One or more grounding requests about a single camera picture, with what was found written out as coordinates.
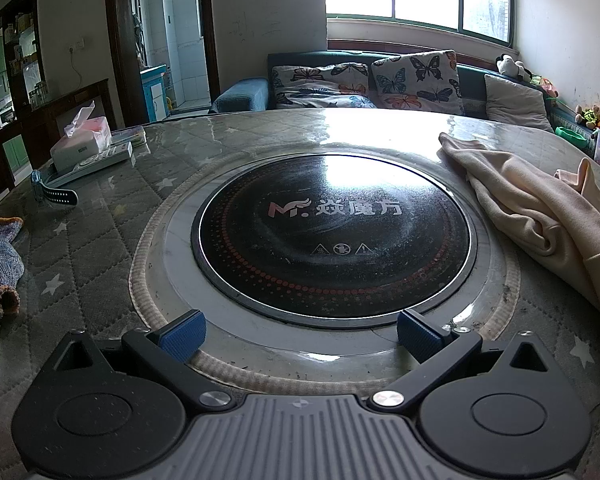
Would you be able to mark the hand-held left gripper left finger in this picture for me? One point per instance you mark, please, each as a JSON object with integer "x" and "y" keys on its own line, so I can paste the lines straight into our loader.
{"x": 182, "y": 336}

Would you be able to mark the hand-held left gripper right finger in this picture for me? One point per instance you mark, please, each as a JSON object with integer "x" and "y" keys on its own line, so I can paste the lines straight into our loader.
{"x": 420, "y": 336}

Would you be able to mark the cream shirt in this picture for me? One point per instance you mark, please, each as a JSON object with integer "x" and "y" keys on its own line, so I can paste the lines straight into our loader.
{"x": 530, "y": 210}

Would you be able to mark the black round induction cooktop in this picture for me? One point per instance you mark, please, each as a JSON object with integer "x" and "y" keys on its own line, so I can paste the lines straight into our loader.
{"x": 330, "y": 250}

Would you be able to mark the white remote control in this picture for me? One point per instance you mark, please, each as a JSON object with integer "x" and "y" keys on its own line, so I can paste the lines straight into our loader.
{"x": 95, "y": 162}

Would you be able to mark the pink and white tissue pack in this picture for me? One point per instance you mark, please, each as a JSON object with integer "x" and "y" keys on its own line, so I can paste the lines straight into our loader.
{"x": 77, "y": 152}

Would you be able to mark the blue and white small cabinet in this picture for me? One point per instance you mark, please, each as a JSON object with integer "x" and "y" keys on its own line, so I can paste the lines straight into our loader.
{"x": 154, "y": 92}

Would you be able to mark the dark blue sofa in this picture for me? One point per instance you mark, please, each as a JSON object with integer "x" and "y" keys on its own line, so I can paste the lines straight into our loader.
{"x": 242, "y": 95}

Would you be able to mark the green bowl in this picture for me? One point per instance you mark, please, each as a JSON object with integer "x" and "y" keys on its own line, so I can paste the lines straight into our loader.
{"x": 571, "y": 136}

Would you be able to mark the plain grey pillow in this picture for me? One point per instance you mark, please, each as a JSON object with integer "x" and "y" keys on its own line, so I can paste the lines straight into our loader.
{"x": 515, "y": 102}

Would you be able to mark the upright butterfly print pillow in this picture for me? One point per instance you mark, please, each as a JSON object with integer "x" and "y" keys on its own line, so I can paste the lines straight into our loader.
{"x": 415, "y": 82}

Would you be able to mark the low dark wooden sideboard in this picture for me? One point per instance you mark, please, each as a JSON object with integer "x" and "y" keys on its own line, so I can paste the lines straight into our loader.
{"x": 55, "y": 110}

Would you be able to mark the reclined butterfly print pillow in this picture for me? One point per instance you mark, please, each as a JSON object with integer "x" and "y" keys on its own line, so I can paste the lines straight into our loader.
{"x": 320, "y": 85}

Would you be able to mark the pink and green plush toy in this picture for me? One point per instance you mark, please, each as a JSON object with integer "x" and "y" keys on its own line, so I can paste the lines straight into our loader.
{"x": 545, "y": 86}

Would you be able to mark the brown plush toy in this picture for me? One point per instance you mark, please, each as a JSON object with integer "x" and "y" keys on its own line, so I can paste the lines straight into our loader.
{"x": 592, "y": 116}

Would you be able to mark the panda plush toy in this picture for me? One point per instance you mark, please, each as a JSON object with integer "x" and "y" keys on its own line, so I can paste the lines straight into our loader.
{"x": 509, "y": 66}

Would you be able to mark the dark wooden display cabinet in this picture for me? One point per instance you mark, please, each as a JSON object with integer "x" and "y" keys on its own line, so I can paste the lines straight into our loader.
{"x": 10, "y": 90}

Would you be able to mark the white wall socket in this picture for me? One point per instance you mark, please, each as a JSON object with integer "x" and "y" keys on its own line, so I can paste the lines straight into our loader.
{"x": 77, "y": 47}

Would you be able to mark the dark wooden door frame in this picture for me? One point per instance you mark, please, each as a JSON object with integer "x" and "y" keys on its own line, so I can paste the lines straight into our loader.
{"x": 114, "y": 35}

